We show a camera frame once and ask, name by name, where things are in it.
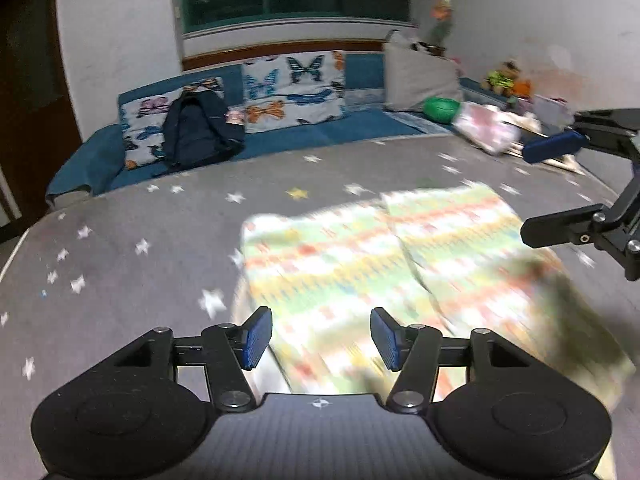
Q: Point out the blue sofa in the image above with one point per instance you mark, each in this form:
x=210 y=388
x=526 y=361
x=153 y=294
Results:
x=350 y=130

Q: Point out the grey star tablecloth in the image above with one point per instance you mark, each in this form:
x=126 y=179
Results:
x=150 y=285

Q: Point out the large butterfly print cushion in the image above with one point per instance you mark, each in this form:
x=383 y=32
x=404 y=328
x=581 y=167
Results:
x=300 y=95

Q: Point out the green round object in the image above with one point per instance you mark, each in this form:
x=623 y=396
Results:
x=440 y=109

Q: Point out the orange plush toy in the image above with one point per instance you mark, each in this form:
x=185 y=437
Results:
x=522 y=87

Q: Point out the green patterned cloth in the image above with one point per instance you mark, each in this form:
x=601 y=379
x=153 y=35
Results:
x=350 y=260

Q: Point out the brown teddy bear plush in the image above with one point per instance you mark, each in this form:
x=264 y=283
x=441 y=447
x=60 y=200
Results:
x=500 y=79

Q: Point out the clear plastic storage box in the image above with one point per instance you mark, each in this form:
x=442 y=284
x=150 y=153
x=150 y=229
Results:
x=550 y=110

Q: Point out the panda plush toy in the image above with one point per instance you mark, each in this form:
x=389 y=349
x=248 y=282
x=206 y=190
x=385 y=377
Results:
x=425 y=47

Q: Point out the white pillow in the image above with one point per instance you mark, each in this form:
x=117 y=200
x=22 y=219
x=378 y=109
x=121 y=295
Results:
x=420 y=75

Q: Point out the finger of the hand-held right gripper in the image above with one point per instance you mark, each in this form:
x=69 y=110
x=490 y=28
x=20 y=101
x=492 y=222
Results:
x=550 y=146
x=555 y=227

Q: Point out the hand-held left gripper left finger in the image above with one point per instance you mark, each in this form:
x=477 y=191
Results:
x=257 y=336

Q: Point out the black backpack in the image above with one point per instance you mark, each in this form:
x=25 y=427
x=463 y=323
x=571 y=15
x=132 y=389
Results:
x=200 y=130

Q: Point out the pink bottle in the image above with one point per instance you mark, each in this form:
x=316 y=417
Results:
x=235 y=119

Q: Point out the cream garment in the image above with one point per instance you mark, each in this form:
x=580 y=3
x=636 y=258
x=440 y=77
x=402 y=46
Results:
x=527 y=122

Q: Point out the small butterfly print cushion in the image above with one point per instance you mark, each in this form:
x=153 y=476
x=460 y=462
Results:
x=145 y=125

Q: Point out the colourful pinwheel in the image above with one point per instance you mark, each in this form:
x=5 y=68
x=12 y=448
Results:
x=442 y=12

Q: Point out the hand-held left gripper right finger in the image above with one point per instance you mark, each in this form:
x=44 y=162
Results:
x=387 y=336

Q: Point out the white plastic bag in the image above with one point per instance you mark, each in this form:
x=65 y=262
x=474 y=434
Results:
x=487 y=127

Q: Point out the dark wooden door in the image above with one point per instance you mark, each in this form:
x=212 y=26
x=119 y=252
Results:
x=30 y=85

